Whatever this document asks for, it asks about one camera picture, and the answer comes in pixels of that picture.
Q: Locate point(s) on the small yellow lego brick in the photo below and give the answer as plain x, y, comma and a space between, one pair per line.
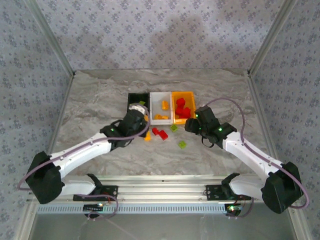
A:
145, 118
165, 117
148, 136
158, 116

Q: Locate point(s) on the long yellow lego brick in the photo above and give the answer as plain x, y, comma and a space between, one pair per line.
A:
165, 105

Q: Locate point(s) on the aluminium upright frame post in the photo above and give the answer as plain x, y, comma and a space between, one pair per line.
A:
271, 35
50, 37

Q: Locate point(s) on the black plastic bin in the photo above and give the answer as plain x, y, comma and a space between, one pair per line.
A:
135, 98

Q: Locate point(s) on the aluminium side frame rail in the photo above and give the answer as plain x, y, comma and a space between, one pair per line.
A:
55, 125
260, 110

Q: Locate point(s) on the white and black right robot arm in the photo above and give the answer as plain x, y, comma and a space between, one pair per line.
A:
250, 152

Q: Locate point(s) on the aluminium frame leg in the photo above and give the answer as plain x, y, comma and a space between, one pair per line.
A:
300, 220
25, 220

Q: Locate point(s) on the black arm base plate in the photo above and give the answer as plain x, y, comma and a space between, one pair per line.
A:
110, 191
212, 191

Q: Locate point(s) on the black controller board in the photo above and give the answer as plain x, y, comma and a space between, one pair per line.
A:
92, 207
233, 208

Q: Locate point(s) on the red six-stud lego brick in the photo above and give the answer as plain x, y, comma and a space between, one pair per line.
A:
163, 135

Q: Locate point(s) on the white plastic bin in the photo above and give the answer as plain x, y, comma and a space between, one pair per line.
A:
156, 105

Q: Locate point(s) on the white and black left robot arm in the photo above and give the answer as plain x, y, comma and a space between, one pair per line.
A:
80, 152

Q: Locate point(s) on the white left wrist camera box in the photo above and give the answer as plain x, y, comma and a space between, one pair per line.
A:
136, 108

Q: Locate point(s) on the aluminium base beam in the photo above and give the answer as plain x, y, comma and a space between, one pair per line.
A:
162, 190

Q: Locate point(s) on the yellow plastic bin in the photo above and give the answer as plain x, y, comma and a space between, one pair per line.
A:
190, 100

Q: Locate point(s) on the small green lego brick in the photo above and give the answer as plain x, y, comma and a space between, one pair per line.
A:
182, 144
174, 128
142, 102

